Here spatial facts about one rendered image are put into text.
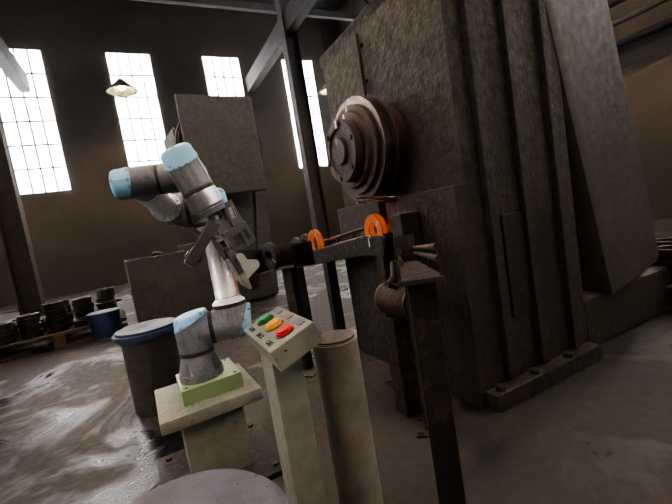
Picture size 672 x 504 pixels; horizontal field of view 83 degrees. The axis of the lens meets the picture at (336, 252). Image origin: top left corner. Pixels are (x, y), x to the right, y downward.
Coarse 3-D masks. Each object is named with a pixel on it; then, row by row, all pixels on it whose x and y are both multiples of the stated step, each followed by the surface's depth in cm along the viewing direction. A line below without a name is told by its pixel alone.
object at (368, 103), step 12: (360, 96) 163; (372, 108) 157; (384, 108) 160; (384, 120) 156; (384, 132) 154; (384, 144) 154; (384, 156) 156; (384, 168) 158; (384, 180) 164; (348, 192) 188; (372, 192) 169
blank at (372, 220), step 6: (372, 216) 177; (378, 216) 175; (366, 222) 183; (372, 222) 178; (378, 222) 173; (384, 222) 173; (366, 228) 184; (372, 228) 183; (378, 228) 174; (384, 228) 173; (366, 234) 185; (372, 234) 182; (378, 234) 175
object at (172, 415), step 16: (240, 368) 149; (176, 384) 143; (256, 384) 131; (160, 400) 131; (176, 400) 128; (208, 400) 124; (224, 400) 122; (240, 400) 124; (256, 400) 127; (160, 416) 118; (176, 416) 116; (192, 416) 117; (208, 416) 120
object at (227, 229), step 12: (228, 204) 88; (204, 216) 85; (228, 216) 88; (240, 216) 90; (228, 228) 89; (240, 228) 88; (216, 240) 86; (228, 240) 88; (240, 240) 89; (252, 240) 89
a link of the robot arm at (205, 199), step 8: (200, 192) 84; (208, 192) 84; (216, 192) 86; (192, 200) 84; (200, 200) 84; (208, 200) 84; (216, 200) 86; (192, 208) 85; (200, 208) 84; (208, 208) 85
